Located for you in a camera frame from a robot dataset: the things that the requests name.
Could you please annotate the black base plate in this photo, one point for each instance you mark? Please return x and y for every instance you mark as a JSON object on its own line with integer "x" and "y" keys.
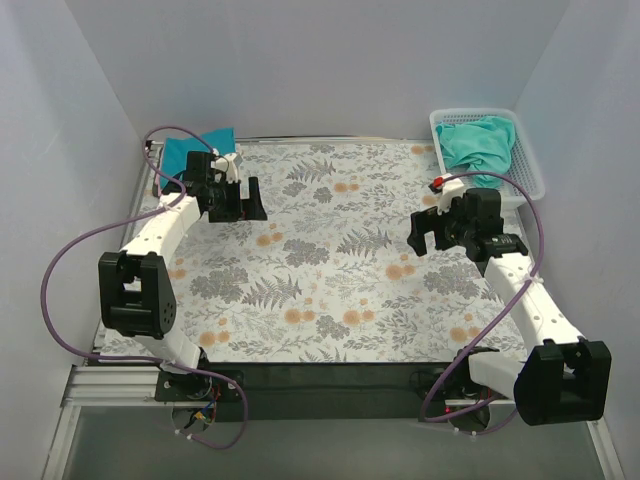
{"x": 315, "y": 391}

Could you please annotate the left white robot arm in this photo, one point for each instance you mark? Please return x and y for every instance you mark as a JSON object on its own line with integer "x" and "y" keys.
{"x": 136, "y": 295}

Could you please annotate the aluminium frame rail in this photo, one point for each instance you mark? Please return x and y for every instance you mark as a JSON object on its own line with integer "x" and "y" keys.
{"x": 123, "y": 433}

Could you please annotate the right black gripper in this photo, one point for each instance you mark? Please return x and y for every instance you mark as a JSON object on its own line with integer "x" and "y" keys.
{"x": 435, "y": 229}

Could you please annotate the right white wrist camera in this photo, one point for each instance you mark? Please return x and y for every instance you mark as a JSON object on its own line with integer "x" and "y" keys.
{"x": 450, "y": 189}

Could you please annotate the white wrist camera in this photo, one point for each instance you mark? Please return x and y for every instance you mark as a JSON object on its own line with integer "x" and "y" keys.
{"x": 226, "y": 168}
{"x": 450, "y": 189}

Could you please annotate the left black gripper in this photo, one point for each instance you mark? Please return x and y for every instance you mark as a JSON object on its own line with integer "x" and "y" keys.
{"x": 233, "y": 201}

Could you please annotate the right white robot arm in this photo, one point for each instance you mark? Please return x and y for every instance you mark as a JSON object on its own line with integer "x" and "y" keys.
{"x": 565, "y": 377}

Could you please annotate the white plastic basket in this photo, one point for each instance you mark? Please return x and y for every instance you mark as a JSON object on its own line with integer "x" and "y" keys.
{"x": 524, "y": 169}

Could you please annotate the teal green t shirt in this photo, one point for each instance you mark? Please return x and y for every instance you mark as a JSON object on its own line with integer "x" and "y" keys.
{"x": 479, "y": 145}

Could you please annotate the floral table mat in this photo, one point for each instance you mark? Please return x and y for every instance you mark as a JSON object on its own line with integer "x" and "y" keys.
{"x": 328, "y": 276}

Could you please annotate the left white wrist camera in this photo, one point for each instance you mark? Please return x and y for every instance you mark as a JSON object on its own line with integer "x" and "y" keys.
{"x": 226, "y": 168}

